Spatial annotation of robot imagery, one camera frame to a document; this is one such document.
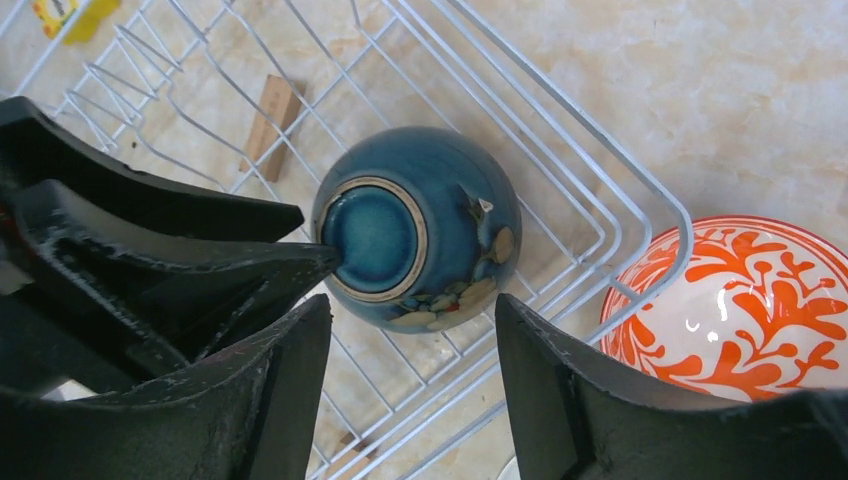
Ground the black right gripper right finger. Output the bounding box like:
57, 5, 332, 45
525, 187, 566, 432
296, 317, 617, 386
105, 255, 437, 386
495, 294, 847, 479

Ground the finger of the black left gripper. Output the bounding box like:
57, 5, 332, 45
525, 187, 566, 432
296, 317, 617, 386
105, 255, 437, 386
9, 180, 339, 378
1, 96, 304, 242

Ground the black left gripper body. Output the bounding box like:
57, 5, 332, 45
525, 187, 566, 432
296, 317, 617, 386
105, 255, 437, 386
1, 200, 140, 396

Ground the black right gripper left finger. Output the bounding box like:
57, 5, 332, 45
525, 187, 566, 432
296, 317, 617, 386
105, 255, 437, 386
1, 294, 332, 479

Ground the white orange pattern bowl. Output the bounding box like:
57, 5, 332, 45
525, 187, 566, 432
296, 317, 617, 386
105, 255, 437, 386
600, 215, 847, 402

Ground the dark teal bowl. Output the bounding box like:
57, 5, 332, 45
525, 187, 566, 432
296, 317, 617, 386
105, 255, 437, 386
311, 126, 522, 334

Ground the beige flower pattern bowl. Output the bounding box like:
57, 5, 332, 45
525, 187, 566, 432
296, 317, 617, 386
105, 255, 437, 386
496, 456, 521, 480

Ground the small wooden block under rack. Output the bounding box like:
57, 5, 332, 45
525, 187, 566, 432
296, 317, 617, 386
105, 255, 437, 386
244, 74, 307, 183

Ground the light wooden block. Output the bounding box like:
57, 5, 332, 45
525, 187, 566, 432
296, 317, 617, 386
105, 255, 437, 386
324, 432, 377, 479

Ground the yellow owl card box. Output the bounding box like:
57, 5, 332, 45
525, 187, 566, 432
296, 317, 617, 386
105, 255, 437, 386
31, 0, 122, 45

